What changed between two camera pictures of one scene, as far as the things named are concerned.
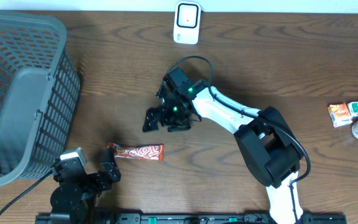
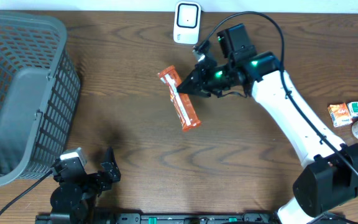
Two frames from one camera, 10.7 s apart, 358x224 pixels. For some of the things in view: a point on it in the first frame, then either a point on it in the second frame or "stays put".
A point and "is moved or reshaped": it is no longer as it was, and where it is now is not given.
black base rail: (133, 218) stays put
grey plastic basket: (30, 89) stays put
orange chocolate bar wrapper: (140, 152) is moved or reshaped
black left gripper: (111, 170) stays put
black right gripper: (165, 121) to (196, 78)
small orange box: (340, 114) stays put
